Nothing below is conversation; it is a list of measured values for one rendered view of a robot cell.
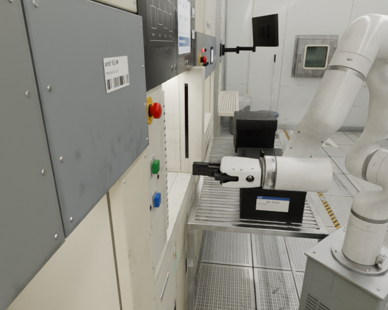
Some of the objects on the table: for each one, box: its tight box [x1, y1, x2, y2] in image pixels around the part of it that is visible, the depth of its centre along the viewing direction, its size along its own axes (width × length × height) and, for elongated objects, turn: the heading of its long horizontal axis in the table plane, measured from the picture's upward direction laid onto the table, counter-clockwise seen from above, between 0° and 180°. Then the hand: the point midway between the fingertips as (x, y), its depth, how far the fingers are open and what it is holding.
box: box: [233, 111, 278, 153], centre depth 221 cm, size 29×29×25 cm
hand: (200, 168), depth 76 cm, fingers closed
